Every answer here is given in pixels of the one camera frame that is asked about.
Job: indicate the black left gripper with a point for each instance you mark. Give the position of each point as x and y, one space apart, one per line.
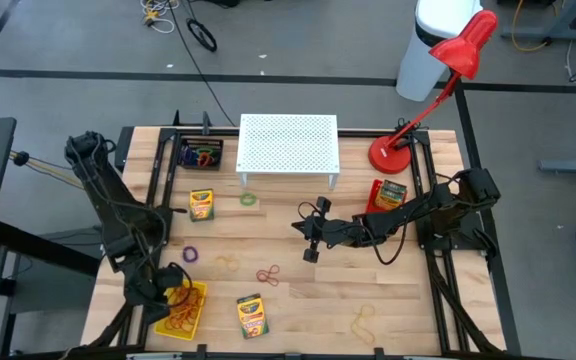
153 292

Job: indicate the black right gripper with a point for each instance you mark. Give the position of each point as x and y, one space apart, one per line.
335 230

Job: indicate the grey desk leg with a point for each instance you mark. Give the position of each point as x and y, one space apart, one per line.
568 166
543 36

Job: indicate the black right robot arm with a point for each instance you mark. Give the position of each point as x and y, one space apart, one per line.
418 210

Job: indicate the yellow rubber band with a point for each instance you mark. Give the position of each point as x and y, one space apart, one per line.
220 260
358 325
190 317

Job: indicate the black corner box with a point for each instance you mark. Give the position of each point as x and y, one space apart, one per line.
124 147

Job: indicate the black plastic basket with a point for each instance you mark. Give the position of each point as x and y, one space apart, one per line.
219 162

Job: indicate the yellow plastic basket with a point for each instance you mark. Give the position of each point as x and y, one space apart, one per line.
193 332

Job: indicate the red plastic basket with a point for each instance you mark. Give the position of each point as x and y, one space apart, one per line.
370 200

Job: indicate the white trash bin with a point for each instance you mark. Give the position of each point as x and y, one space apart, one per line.
418 65

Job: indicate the white perforated metal shelf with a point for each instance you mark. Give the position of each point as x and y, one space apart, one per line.
288 145

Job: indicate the red desk lamp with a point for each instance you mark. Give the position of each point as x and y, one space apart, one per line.
390 155

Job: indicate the orange rubber band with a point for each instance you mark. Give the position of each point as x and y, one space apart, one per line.
173 325
185 324

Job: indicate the red rubber band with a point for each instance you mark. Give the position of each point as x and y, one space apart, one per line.
188 300
268 275
195 295
178 320
183 312
193 310

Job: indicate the black table clamp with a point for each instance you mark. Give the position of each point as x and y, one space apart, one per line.
379 352
201 350

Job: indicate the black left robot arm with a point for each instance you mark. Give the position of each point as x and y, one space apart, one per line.
113 210

